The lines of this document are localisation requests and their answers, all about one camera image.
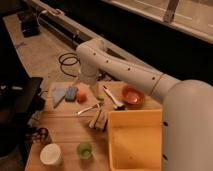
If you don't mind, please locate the black chair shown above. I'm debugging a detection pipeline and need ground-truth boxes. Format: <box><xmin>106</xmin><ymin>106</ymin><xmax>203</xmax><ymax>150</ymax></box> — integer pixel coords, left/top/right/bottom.
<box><xmin>0</xmin><ymin>77</ymin><xmax>45</xmax><ymax>157</ymax></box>

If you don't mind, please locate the orange bowl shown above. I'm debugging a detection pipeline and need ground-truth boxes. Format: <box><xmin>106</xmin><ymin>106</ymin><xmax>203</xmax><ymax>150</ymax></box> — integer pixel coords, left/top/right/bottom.
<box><xmin>122</xmin><ymin>85</ymin><xmax>145</xmax><ymax>105</ymax></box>

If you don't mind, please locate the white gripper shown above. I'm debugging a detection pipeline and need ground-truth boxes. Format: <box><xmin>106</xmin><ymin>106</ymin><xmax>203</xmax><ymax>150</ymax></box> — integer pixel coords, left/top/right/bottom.
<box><xmin>78</xmin><ymin>70</ymin><xmax>99</xmax><ymax>99</ymax></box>

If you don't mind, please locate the black box on floor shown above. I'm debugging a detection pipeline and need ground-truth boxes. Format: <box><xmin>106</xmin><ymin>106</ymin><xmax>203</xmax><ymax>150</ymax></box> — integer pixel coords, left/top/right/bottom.
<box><xmin>21</xmin><ymin>14</ymin><xmax>40</xmax><ymax>37</ymax></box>

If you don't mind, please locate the yellow plastic bin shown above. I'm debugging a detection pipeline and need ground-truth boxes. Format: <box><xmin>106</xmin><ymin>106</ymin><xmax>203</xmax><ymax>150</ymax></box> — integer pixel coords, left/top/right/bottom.
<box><xmin>108</xmin><ymin>109</ymin><xmax>162</xmax><ymax>171</ymax></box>

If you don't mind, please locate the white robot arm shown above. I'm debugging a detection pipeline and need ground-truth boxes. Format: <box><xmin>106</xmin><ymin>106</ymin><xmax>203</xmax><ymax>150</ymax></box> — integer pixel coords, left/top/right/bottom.
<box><xmin>77</xmin><ymin>38</ymin><xmax>213</xmax><ymax>171</ymax></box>

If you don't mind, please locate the orange round fruit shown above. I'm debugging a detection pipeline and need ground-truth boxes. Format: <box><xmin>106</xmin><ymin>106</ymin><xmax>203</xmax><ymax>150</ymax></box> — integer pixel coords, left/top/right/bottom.
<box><xmin>76</xmin><ymin>91</ymin><xmax>87</xmax><ymax>103</ymax></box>

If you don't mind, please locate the silver fork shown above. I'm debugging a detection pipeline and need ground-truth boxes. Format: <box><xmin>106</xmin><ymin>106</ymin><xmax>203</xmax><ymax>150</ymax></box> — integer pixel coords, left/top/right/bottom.
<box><xmin>76</xmin><ymin>102</ymin><xmax>102</xmax><ymax>116</ymax></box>

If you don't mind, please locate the blue sponge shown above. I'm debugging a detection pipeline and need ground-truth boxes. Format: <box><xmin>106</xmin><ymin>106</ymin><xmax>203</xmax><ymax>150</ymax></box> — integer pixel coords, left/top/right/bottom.
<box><xmin>65</xmin><ymin>86</ymin><xmax>78</xmax><ymax>102</ymax></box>

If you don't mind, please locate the green chili pepper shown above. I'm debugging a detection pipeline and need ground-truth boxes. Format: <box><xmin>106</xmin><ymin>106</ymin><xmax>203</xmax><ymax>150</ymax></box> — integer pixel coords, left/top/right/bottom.
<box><xmin>97</xmin><ymin>97</ymin><xmax>104</xmax><ymax>101</ymax></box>

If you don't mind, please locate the green cup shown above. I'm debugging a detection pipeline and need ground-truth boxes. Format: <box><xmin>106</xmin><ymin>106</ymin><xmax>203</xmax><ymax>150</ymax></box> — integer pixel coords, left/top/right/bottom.
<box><xmin>77</xmin><ymin>142</ymin><xmax>92</xmax><ymax>159</ymax></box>

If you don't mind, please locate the black cable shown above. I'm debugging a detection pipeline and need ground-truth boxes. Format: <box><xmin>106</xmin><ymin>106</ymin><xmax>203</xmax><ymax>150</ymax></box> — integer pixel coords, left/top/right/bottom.
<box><xmin>58</xmin><ymin>52</ymin><xmax>88</xmax><ymax>83</ymax></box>

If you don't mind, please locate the white cup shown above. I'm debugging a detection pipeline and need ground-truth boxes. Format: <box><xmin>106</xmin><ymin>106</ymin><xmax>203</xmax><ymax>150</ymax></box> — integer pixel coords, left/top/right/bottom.
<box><xmin>40</xmin><ymin>143</ymin><xmax>62</xmax><ymax>166</ymax></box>

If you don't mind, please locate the light blue cloth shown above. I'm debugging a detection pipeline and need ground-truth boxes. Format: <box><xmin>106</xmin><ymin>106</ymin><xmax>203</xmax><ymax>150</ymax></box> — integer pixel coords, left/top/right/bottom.
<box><xmin>52</xmin><ymin>87</ymin><xmax>67</xmax><ymax>108</ymax></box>

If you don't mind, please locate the long metal rail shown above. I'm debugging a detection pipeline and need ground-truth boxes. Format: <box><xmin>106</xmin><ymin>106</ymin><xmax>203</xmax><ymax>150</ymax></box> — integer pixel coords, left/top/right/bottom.
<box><xmin>23</xmin><ymin>0</ymin><xmax>213</xmax><ymax>88</ymax></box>

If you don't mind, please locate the brown wooden block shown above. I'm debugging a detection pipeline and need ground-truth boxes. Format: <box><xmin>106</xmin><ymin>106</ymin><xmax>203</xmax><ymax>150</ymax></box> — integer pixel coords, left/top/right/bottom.
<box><xmin>95</xmin><ymin>111</ymin><xmax>107</xmax><ymax>131</ymax></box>

